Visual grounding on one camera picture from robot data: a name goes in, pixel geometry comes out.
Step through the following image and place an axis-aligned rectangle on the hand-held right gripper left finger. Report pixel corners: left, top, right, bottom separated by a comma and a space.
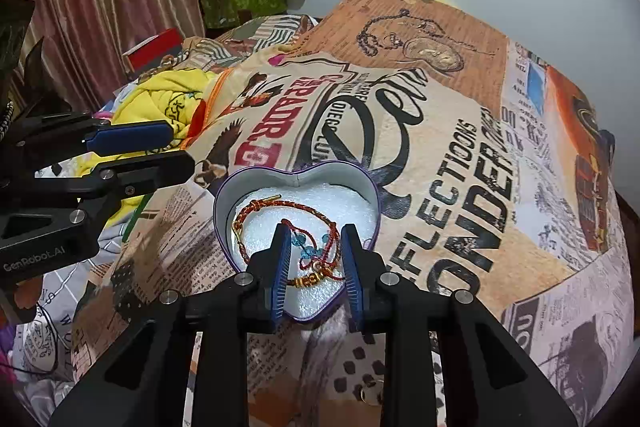
47, 223, 293, 427

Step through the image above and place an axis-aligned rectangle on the printed blanket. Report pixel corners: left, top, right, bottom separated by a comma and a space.
70, 0, 628, 427

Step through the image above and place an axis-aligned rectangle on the red box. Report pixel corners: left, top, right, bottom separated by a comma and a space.
122, 28, 183, 75

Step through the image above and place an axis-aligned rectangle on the yellow cloth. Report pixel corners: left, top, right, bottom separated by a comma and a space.
107, 69, 221, 218

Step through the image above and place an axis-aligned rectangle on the black chair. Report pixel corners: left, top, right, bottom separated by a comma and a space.
0, 0, 37, 108

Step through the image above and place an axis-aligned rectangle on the green patterned cloth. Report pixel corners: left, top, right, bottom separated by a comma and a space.
197, 0, 288, 30

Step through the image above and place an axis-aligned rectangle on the brown cord gold bead bracelet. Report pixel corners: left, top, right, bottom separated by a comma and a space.
285, 264, 347, 289

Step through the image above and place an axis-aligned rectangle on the purple heart-shaped tin box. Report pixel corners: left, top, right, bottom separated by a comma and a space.
212, 160, 383, 324

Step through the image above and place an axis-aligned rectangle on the white foam pad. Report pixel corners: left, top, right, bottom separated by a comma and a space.
225, 179, 376, 320

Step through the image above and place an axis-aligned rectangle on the white printed bedsheet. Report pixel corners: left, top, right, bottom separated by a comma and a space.
10, 252, 131, 383

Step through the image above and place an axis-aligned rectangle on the red braided bracelet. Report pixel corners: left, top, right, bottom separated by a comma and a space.
232, 195, 335, 259

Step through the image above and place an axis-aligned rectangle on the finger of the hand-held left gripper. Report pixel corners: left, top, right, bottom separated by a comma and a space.
0, 152, 197, 255
0, 116, 175, 178

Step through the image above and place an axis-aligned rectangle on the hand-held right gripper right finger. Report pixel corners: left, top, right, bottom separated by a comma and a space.
340, 226, 581, 427

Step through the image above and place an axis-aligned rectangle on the red cord blue bead bracelet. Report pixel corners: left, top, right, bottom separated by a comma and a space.
280, 218, 347, 273

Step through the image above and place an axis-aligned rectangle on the black white braided cable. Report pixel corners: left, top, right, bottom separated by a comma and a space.
0, 102, 15, 142

